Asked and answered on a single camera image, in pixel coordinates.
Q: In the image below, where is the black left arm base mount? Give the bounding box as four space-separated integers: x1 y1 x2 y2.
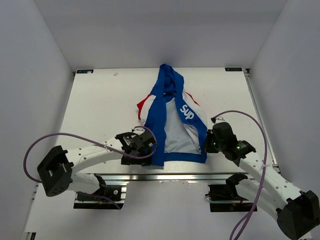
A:
73 174 125 210

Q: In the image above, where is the aluminium table right rail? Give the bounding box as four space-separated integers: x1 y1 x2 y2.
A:
242 68 279 168

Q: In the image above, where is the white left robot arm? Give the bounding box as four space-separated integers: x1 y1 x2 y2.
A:
37 129 157 200

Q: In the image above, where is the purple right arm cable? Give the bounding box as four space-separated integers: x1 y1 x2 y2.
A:
211 109 268 240

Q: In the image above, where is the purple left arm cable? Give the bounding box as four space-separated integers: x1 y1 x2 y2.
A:
23 125 158 210

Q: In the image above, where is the aluminium table rail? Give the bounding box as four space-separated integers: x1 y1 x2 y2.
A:
101 173 234 181
242 68 279 168

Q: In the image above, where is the blue right corner label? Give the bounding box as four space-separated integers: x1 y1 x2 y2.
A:
224 67 243 72

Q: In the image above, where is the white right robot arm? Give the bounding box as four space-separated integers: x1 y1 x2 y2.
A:
204 122 320 240

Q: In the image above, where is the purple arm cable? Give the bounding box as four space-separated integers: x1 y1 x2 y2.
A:
23 125 158 210
211 109 268 240

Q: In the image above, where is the blue left corner label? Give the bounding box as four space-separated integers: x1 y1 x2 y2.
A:
76 69 94 74

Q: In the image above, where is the aluminium table front rail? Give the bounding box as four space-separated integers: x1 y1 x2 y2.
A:
101 173 234 181

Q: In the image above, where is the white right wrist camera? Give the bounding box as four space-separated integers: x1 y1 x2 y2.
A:
210 116 225 124

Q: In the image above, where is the blue corner label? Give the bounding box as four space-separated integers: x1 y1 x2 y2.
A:
76 69 94 74
224 67 243 72

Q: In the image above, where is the blue white red jacket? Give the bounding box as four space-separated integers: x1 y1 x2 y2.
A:
137 64 208 167

